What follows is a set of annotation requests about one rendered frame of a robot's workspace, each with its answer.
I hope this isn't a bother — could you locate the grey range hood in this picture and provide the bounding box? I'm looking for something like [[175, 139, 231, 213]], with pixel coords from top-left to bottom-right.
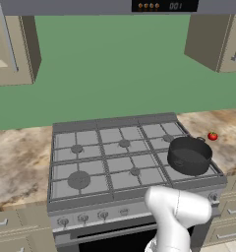
[[0, 0, 236, 17]]

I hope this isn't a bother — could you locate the grey oven door handle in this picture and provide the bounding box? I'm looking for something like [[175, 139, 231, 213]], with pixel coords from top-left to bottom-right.
[[68, 223, 159, 241]]

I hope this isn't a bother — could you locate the red tomato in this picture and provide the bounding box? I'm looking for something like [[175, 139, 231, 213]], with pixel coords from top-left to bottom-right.
[[207, 131, 219, 142]]

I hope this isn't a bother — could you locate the beige wall cupboard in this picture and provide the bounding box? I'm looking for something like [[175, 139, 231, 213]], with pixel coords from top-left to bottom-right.
[[184, 13, 236, 74], [0, 0, 42, 88]]

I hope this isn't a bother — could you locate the beige drawer front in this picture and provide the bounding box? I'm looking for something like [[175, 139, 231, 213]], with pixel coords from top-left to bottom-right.
[[0, 236, 34, 252], [204, 220, 236, 248], [0, 210, 29, 238], [218, 196, 236, 221]]

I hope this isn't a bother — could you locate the grey gas stove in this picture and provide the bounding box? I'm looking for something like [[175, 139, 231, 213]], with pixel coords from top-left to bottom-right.
[[46, 111, 228, 252]]

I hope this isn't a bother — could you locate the dark grey pot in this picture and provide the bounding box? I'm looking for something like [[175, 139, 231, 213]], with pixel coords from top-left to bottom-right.
[[166, 136, 213, 176]]

